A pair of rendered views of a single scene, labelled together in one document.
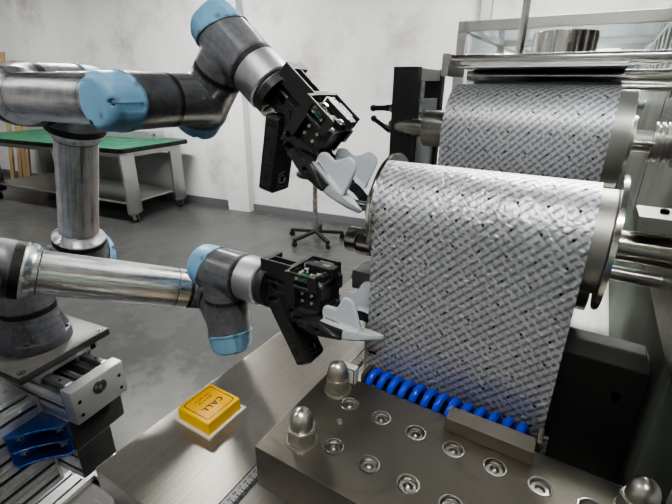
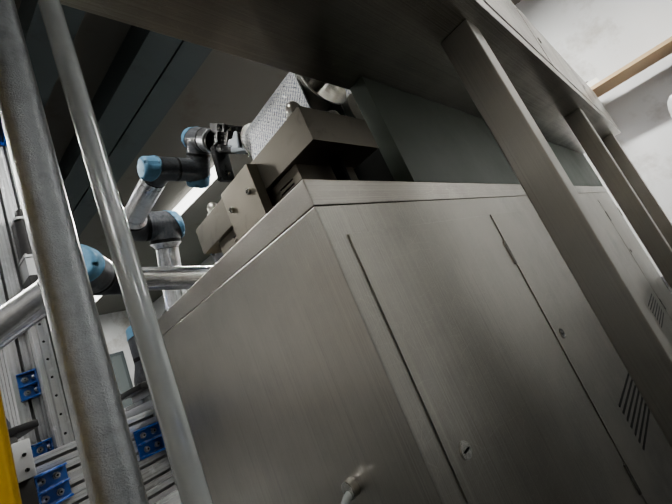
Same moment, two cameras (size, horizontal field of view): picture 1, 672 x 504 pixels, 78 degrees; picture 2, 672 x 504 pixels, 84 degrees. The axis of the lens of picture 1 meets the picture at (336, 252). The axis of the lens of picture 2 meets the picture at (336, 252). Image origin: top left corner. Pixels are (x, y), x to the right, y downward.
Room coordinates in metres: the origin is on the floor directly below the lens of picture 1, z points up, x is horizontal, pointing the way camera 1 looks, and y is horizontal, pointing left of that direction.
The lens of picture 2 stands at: (-0.34, -0.31, 0.70)
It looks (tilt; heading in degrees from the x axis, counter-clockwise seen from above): 12 degrees up; 11
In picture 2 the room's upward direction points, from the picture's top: 23 degrees counter-clockwise
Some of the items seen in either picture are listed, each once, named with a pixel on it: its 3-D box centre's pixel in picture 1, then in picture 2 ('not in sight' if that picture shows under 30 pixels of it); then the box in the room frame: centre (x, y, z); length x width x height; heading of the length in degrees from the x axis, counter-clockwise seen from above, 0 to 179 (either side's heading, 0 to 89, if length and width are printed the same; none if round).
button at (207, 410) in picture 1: (209, 408); not in sight; (0.54, 0.20, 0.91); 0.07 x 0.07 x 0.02; 59
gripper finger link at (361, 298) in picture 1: (368, 301); not in sight; (0.53, -0.05, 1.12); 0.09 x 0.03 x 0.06; 68
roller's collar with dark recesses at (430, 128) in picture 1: (441, 129); not in sight; (0.78, -0.19, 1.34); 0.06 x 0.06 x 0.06; 59
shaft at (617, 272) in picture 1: (626, 274); not in sight; (0.51, -0.39, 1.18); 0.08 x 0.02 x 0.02; 59
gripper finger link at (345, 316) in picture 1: (350, 317); not in sight; (0.49, -0.02, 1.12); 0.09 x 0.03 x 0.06; 50
